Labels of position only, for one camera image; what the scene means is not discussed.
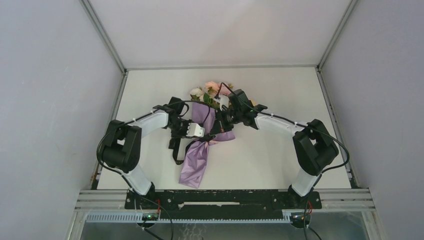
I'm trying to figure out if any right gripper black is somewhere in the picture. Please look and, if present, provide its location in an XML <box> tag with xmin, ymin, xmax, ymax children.
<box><xmin>210</xmin><ymin>106</ymin><xmax>243</xmax><ymax>135</ymax></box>

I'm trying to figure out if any pink wrapping paper sheet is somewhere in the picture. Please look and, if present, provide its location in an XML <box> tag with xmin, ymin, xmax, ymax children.
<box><xmin>178</xmin><ymin>103</ymin><xmax>236</xmax><ymax>189</ymax></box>

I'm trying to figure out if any pink fake flower stem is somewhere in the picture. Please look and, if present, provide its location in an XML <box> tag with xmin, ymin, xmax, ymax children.
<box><xmin>204</xmin><ymin>81</ymin><xmax>234</xmax><ymax>98</ymax></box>

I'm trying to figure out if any white fake flower stem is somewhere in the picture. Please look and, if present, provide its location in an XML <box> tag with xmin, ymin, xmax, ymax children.
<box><xmin>189</xmin><ymin>87</ymin><xmax>208</xmax><ymax>103</ymax></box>

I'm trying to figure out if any yellow fake flower stem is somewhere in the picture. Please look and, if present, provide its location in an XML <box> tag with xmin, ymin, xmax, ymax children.
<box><xmin>249</xmin><ymin>99</ymin><xmax>258</xmax><ymax>107</ymax></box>

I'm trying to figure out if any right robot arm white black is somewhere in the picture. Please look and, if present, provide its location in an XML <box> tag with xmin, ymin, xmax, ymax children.
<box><xmin>210</xmin><ymin>89</ymin><xmax>339</xmax><ymax>208</ymax></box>

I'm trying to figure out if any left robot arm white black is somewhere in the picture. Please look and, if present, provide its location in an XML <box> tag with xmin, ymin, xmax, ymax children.
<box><xmin>96</xmin><ymin>108</ymin><xmax>205</xmax><ymax>209</ymax></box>

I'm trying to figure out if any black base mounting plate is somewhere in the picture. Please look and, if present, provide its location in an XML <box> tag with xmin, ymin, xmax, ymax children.
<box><xmin>124</xmin><ymin>189</ymin><xmax>323</xmax><ymax>220</ymax></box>

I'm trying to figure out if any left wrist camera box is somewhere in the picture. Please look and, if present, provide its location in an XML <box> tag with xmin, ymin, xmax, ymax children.
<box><xmin>186</xmin><ymin>122</ymin><xmax>205</xmax><ymax>138</ymax></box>

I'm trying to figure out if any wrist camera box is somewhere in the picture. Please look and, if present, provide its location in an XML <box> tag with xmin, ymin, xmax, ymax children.
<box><xmin>213</xmin><ymin>94</ymin><xmax>230</xmax><ymax>111</ymax></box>
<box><xmin>186</xmin><ymin>122</ymin><xmax>205</xmax><ymax>138</ymax></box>

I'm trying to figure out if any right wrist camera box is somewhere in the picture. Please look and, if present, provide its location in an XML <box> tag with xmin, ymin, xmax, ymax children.
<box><xmin>213</xmin><ymin>94</ymin><xmax>230</xmax><ymax>111</ymax></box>

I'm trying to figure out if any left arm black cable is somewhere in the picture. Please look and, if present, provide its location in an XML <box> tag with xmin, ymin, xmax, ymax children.
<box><xmin>96</xmin><ymin>99</ymin><xmax>213</xmax><ymax>240</ymax></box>

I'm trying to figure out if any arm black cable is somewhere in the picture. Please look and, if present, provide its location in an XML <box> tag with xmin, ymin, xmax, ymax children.
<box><xmin>216</xmin><ymin>82</ymin><xmax>351</xmax><ymax>240</ymax></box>
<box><xmin>96</xmin><ymin>99</ymin><xmax>213</xmax><ymax>240</ymax></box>

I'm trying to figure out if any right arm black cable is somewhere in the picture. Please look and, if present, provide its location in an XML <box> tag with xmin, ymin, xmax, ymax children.
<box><xmin>216</xmin><ymin>82</ymin><xmax>351</xmax><ymax>240</ymax></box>

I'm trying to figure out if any white cable duct strip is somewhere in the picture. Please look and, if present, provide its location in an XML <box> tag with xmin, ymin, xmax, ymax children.
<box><xmin>85</xmin><ymin>212</ymin><xmax>292</xmax><ymax>224</ymax></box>

